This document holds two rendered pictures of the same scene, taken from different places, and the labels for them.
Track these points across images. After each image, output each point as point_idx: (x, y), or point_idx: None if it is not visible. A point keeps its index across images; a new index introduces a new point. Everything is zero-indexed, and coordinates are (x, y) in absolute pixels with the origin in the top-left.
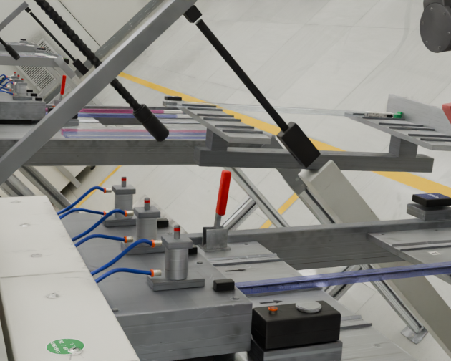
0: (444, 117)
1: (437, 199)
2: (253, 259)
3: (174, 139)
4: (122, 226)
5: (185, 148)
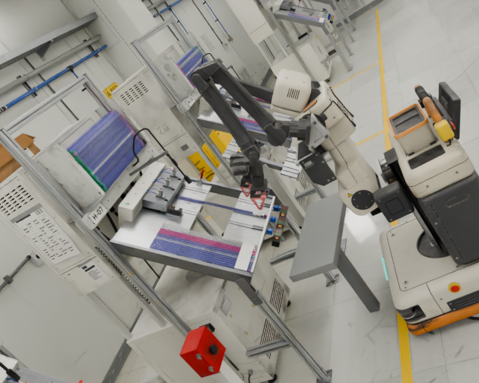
0: None
1: None
2: (201, 191)
3: (255, 131)
4: (172, 177)
5: (258, 134)
